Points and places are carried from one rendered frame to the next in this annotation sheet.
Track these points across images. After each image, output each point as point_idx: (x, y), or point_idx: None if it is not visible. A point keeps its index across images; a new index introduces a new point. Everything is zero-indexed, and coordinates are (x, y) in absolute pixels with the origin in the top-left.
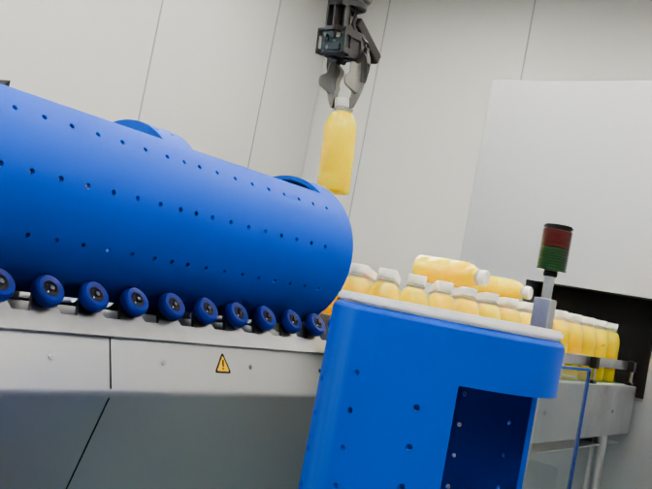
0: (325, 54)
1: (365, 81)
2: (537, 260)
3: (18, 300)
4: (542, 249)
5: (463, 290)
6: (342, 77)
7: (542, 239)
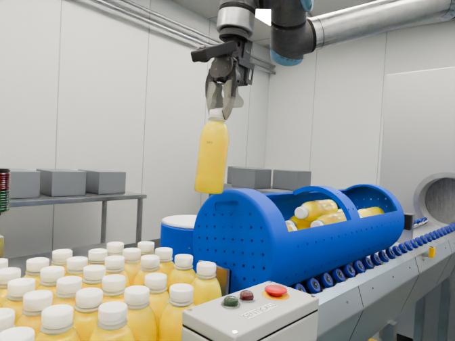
0: (243, 85)
1: (206, 95)
2: (7, 203)
3: (353, 277)
4: (9, 193)
5: (7, 264)
6: (223, 90)
7: (9, 184)
